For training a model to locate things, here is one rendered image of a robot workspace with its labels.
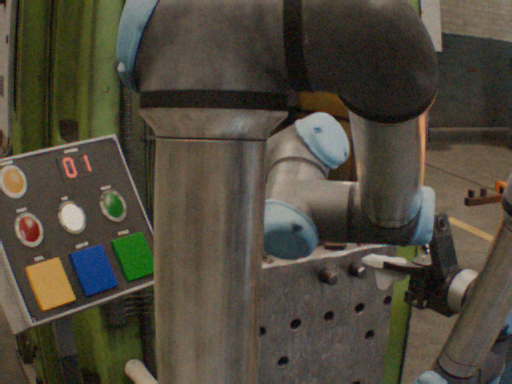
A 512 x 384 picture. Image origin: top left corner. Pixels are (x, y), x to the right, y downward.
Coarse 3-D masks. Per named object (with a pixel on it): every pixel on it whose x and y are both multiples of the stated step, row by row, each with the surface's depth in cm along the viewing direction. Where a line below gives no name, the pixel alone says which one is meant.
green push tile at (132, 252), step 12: (120, 240) 119; (132, 240) 121; (144, 240) 123; (120, 252) 118; (132, 252) 120; (144, 252) 122; (120, 264) 118; (132, 264) 119; (144, 264) 121; (132, 276) 118
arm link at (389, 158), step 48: (336, 0) 47; (384, 0) 49; (336, 48) 48; (384, 48) 49; (432, 48) 53; (384, 96) 53; (432, 96) 56; (384, 144) 63; (384, 192) 72; (432, 192) 84; (384, 240) 85
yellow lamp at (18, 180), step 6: (6, 174) 106; (12, 174) 107; (18, 174) 108; (6, 180) 106; (12, 180) 107; (18, 180) 108; (6, 186) 106; (12, 186) 106; (18, 186) 107; (12, 192) 106; (18, 192) 107
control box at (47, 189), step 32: (0, 160) 107; (32, 160) 112; (96, 160) 123; (0, 192) 105; (32, 192) 110; (64, 192) 115; (96, 192) 120; (128, 192) 126; (0, 224) 102; (64, 224) 112; (96, 224) 118; (128, 224) 123; (0, 256) 101; (32, 256) 105; (64, 256) 110; (0, 288) 104; (128, 288) 118; (32, 320) 100
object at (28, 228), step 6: (24, 222) 106; (30, 222) 107; (18, 228) 105; (24, 228) 105; (30, 228) 106; (36, 228) 107; (24, 234) 105; (30, 234) 106; (36, 234) 107; (30, 240) 106
